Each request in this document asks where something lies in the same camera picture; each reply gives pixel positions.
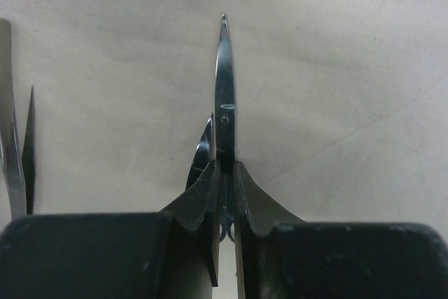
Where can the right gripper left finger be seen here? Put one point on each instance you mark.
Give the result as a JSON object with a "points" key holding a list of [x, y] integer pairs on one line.
{"points": [[172, 253]]}

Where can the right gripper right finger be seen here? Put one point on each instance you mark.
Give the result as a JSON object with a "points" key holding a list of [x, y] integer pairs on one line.
{"points": [[281, 256]]}

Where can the steel scissors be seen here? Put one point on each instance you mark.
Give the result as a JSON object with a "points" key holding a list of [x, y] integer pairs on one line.
{"points": [[203, 153]]}

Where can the steel forceps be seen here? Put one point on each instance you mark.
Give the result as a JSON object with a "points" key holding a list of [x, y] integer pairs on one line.
{"points": [[225, 119]]}

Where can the steel tweezers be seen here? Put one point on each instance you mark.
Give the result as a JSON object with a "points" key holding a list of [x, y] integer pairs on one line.
{"points": [[28, 156], [10, 157]]}

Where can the beige cloth wrap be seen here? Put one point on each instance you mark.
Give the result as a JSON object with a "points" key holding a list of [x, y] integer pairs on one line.
{"points": [[341, 104]]}

